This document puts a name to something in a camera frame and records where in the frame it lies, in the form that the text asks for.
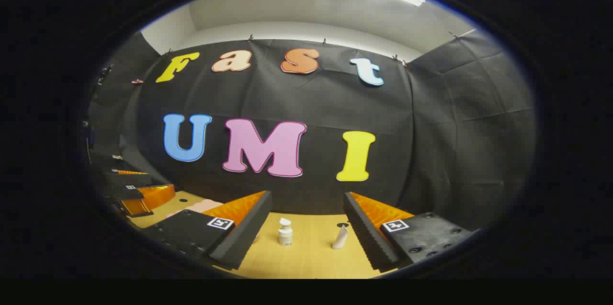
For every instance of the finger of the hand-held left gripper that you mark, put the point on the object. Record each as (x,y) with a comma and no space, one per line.
(153,197)
(127,179)

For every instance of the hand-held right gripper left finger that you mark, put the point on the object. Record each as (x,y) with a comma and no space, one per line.
(246,233)

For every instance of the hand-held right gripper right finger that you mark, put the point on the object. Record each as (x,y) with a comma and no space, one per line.
(366,235)

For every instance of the white squeeze tube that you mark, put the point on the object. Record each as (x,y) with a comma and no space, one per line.
(340,238)

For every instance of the white pump bottle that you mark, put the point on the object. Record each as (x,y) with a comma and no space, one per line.
(285,234)

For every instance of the pink suitcase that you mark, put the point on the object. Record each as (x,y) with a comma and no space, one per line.
(203,205)

